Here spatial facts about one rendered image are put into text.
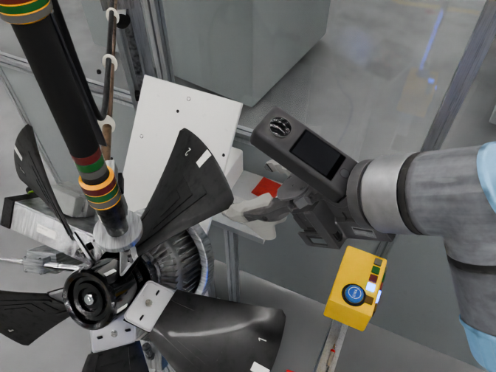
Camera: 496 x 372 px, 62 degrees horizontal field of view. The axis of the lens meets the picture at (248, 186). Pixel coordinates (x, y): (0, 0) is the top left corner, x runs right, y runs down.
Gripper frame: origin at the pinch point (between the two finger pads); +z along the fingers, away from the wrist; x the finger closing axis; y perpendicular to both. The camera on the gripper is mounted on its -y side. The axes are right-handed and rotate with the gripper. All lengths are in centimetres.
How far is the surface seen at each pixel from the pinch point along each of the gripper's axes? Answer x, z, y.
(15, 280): -30, 200, 29
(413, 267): 57, 42, 93
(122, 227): -12.9, 13.1, -4.7
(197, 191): 1.5, 17.9, 1.8
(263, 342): -8.8, 16.1, 30.7
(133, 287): -15.0, 34.1, 11.5
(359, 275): 19, 18, 46
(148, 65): 36, 66, -17
